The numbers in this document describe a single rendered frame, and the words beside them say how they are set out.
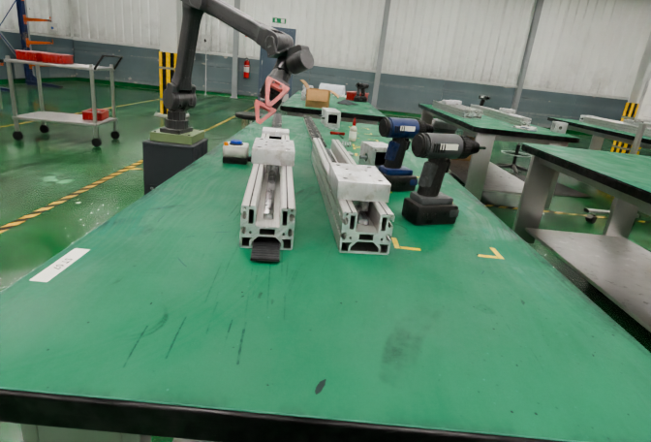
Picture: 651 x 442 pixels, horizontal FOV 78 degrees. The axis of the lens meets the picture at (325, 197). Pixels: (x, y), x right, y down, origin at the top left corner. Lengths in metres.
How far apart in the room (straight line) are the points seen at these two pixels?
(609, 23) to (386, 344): 14.37
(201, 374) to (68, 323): 0.20
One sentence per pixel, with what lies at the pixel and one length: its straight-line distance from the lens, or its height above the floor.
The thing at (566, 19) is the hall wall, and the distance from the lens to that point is 14.13.
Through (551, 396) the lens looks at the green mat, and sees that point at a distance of 0.58.
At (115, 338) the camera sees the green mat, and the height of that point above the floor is 0.78.
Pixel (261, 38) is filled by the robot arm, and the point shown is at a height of 1.18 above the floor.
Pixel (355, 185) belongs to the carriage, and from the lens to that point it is 0.81.
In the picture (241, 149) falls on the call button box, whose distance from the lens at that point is 1.37.
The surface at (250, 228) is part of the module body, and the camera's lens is 0.76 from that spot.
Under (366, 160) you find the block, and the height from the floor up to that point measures 0.82.
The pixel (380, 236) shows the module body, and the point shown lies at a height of 0.82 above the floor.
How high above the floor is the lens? 1.12
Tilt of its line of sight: 18 degrees down
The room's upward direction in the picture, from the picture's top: 6 degrees clockwise
